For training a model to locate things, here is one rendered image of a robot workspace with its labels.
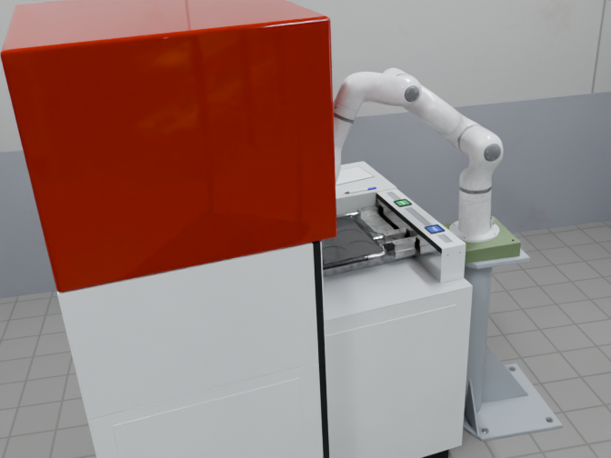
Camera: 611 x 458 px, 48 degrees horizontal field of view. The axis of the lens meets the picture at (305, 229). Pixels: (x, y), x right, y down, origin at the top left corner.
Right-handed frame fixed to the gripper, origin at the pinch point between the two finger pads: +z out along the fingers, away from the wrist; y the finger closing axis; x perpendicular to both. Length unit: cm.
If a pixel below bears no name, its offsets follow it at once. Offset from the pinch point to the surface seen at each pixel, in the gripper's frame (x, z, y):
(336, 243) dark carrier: -4.1, 2.0, 8.8
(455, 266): -48, 4, 17
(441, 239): -41.0, -3.7, 20.1
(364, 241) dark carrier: -12.0, 2.1, 15.7
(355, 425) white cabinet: -27, 58, -19
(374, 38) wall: 62, -42, 161
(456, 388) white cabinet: -52, 54, 14
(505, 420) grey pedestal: -63, 90, 47
